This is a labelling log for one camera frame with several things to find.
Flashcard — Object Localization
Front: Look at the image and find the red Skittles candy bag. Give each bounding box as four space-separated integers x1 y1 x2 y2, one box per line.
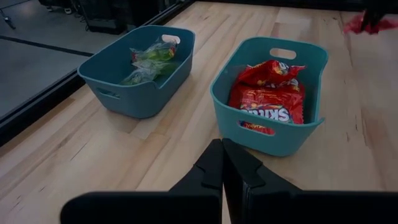
237 59 307 91
343 12 398 35
228 83 306 136

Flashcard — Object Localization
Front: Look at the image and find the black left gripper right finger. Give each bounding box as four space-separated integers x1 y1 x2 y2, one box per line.
222 138 398 224

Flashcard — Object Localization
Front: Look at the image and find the clear green gummy bag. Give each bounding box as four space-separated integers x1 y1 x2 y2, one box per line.
119 68 158 86
130 38 179 62
132 58 180 76

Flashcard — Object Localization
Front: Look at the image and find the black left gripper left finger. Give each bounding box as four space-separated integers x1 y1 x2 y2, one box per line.
60 138 224 224

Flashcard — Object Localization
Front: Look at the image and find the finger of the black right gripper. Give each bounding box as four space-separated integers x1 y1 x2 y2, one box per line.
371 9 387 32
360 9 374 32

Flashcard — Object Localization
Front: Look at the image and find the teal plastic bin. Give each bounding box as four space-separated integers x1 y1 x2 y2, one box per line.
210 36 330 157

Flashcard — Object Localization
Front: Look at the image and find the dark blue plastic bin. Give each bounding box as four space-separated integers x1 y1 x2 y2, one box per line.
76 24 196 119

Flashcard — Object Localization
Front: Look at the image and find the black computer tower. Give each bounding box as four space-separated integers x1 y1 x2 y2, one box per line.
77 0 133 35

